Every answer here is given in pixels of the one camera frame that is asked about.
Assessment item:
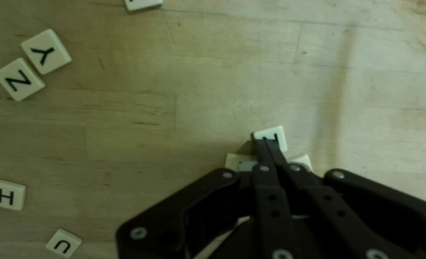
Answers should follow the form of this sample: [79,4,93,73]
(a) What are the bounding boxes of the cream letter tile H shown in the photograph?
[0,178,27,213]

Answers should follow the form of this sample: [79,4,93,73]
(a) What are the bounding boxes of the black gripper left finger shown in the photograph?
[115,135,300,259]

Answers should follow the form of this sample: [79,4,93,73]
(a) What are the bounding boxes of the cream letter tile N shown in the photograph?
[0,56,47,104]

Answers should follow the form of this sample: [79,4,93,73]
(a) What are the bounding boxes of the cream letter tile U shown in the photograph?
[44,227,83,259]

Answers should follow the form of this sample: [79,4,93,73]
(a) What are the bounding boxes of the cream letter tile Y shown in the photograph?
[20,27,73,76]

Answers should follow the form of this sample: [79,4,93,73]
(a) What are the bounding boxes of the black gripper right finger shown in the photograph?
[269,138,426,259]

